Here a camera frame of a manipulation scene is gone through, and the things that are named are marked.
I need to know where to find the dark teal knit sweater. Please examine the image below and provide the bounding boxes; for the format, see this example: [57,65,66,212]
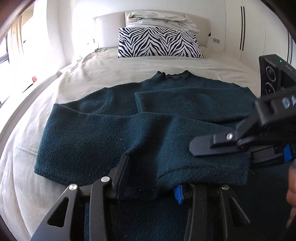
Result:
[35,71,290,240]

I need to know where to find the person's right hand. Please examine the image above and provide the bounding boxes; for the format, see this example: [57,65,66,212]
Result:
[286,160,296,227]

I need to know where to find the beige bed sheet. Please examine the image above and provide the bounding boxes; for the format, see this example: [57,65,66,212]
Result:
[1,48,260,240]

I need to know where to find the zebra print pillow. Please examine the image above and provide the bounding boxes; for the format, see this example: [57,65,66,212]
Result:
[117,27,204,59]

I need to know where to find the crumpled white duvet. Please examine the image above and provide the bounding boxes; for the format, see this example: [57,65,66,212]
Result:
[126,10,200,34]

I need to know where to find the dark framed window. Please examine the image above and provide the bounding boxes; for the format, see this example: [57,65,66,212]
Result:
[0,36,11,106]

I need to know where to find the beige roman blind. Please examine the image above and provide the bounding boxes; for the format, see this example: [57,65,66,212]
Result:
[7,16,23,62]

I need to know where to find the white wardrobe with black handles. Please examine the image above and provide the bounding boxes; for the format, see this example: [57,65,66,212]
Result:
[224,0,295,71]

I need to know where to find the wall power socket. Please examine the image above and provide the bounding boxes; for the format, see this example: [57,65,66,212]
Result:
[213,38,220,44]

